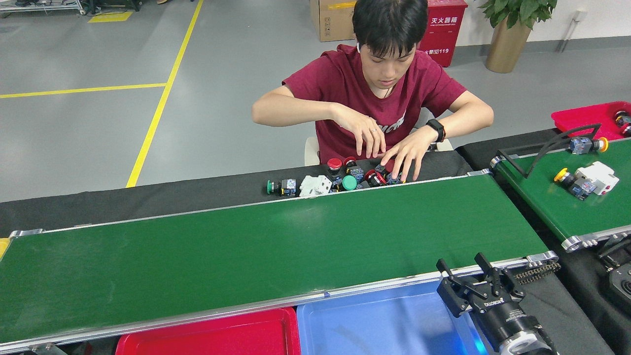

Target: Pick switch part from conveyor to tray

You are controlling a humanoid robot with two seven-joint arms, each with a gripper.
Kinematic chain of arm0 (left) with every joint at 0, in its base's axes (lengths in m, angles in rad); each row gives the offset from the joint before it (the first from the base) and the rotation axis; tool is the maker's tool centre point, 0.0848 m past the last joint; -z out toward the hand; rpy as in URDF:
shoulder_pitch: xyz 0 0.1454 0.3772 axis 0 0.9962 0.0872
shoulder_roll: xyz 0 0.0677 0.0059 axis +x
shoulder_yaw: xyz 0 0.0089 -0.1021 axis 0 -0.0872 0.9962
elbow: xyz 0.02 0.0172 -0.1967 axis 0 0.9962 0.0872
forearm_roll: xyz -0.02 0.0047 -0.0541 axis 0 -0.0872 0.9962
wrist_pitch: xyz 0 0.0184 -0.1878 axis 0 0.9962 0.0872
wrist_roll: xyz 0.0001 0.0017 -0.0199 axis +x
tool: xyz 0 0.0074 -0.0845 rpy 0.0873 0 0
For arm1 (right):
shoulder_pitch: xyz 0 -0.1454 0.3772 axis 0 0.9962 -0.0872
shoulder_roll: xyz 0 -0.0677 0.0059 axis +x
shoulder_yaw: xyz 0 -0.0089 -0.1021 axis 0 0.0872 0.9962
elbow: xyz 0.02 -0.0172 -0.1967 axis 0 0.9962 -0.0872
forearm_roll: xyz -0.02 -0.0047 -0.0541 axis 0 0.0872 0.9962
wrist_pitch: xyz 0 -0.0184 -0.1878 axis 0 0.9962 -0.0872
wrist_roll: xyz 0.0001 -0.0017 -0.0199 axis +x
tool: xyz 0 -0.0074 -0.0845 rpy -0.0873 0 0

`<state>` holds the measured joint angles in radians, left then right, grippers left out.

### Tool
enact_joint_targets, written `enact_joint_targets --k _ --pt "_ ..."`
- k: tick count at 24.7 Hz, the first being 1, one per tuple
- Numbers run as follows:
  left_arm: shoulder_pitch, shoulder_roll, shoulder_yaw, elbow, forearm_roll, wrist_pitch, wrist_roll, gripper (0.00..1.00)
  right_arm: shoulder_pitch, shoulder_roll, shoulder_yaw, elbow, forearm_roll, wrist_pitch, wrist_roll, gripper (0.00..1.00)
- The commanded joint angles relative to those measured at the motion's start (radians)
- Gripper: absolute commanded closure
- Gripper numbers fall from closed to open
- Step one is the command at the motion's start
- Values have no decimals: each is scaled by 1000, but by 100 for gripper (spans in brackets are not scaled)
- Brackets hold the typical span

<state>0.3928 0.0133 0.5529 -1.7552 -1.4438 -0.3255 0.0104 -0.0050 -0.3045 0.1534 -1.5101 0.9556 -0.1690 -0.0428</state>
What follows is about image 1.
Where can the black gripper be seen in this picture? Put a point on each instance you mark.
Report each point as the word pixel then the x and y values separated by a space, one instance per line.
pixel 503 315

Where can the green button switch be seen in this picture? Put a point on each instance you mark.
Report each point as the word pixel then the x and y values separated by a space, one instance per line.
pixel 393 180
pixel 349 183
pixel 288 187

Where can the white circuit breaker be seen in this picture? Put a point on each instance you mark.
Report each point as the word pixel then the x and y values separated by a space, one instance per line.
pixel 599 176
pixel 315 186

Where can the person's right forearm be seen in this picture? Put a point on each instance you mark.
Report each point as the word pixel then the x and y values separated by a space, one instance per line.
pixel 296 112

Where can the person's left forearm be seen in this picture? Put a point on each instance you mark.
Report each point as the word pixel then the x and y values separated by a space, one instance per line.
pixel 468 123

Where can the blue plastic tray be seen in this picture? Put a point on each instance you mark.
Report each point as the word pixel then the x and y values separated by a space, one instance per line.
pixel 374 320

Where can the short green conveyor belt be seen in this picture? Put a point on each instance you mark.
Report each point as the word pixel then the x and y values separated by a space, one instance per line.
pixel 552 207

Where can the red plastic tray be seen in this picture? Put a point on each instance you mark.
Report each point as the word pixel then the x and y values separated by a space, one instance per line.
pixel 197 335
pixel 586 118

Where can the long green conveyor belt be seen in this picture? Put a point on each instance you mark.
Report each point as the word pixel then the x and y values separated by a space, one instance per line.
pixel 246 256

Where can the yellow plastic tray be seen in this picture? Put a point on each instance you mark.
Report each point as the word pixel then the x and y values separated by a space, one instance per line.
pixel 3 248

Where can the person's left hand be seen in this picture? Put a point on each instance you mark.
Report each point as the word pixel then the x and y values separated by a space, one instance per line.
pixel 409 153

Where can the person's right hand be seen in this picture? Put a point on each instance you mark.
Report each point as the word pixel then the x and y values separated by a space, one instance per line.
pixel 360 130

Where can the black wristwatch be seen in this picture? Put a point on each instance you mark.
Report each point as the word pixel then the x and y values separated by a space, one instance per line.
pixel 437 129

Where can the potted plant gold pot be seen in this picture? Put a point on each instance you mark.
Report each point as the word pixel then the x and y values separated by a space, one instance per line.
pixel 508 49

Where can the person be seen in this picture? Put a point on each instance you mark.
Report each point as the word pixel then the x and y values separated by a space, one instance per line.
pixel 345 79

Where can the red fire extinguisher box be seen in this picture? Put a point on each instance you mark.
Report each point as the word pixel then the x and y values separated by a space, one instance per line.
pixel 446 29

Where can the brown cardboard box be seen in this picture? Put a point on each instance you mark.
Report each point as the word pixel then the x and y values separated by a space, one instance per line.
pixel 333 22

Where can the white metal cart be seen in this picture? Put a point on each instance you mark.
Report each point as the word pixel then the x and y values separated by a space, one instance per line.
pixel 44 7

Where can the black guide frame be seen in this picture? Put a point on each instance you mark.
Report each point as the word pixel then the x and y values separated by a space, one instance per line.
pixel 512 163

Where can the white wall conduit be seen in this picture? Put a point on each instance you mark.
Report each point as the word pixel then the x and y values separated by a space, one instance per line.
pixel 580 15

